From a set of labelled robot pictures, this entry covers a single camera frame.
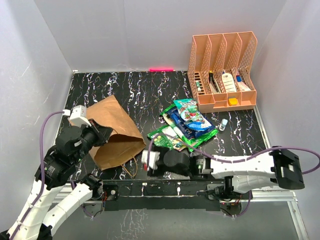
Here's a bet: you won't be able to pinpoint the blue sea salt vinegar bag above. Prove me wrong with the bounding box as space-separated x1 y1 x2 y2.
166 110 187 136

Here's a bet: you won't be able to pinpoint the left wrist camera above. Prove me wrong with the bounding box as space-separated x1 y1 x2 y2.
62 105 92 128

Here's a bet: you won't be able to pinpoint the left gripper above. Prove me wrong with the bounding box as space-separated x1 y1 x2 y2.
72 117 114 163

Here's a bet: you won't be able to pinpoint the brown paper bag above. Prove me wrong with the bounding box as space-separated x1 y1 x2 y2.
85 95 146 170

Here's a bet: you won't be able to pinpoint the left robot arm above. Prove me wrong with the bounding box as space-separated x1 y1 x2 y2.
0 119 113 240

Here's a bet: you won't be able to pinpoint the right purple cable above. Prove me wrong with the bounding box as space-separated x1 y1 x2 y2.
147 133 320 219

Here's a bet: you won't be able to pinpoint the aluminium frame rail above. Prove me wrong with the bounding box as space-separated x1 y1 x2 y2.
37 106 308 240

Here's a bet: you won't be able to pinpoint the small white blue bottle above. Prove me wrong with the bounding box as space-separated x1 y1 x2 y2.
218 119 228 131

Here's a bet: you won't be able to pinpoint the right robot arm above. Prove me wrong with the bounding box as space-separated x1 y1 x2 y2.
141 147 305 200

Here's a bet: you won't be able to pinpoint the white tube blue cap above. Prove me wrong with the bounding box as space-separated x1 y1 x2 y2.
236 75 251 92

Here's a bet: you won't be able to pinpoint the pink tape strip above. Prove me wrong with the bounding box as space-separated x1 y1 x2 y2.
149 67 174 72

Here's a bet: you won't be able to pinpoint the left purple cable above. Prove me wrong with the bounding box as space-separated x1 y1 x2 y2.
4 109 104 240

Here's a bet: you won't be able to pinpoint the green Chuba chips bag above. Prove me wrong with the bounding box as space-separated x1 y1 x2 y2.
160 104 218 148

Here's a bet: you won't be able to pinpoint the orange mesh file organizer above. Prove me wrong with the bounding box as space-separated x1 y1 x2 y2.
187 31 258 113

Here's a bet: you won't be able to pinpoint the black yellow marker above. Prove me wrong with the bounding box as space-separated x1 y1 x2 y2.
208 70 221 94

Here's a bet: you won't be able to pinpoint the small colourful snack packet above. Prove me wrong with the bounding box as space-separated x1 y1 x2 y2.
173 98 204 124

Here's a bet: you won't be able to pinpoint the white blue snack packet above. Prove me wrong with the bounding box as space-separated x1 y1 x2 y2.
172 107 216 140

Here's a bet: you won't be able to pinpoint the green white small bottles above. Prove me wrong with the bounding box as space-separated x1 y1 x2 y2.
195 80 204 95

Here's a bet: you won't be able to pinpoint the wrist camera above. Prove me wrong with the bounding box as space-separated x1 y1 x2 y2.
141 150 160 171
62 105 92 128

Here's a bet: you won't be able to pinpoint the yellow block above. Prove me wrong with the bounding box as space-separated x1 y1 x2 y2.
228 97 238 106

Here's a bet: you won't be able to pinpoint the purple cable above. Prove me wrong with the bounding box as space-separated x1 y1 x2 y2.
4 109 104 240
147 133 320 219

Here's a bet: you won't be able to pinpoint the white lotion bottle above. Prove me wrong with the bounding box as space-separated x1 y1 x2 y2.
221 72 237 93

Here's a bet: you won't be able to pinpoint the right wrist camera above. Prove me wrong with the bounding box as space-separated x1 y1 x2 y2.
141 150 160 171

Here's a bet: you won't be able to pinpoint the blue M&M candy packet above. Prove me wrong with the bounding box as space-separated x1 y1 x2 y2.
185 121 212 132

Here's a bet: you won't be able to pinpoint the green snack packet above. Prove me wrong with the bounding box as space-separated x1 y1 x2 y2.
147 125 186 152

